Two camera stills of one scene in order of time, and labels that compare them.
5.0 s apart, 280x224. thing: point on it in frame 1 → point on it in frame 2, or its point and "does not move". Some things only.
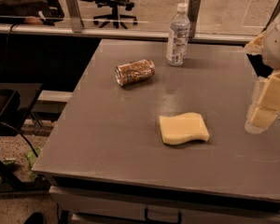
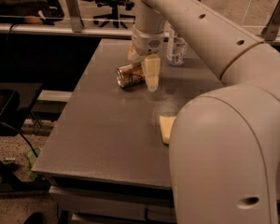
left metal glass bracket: (75, 12) does not move
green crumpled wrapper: (32, 157) does not move
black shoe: (36, 217) does not move
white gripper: (278, 47) → (147, 43)
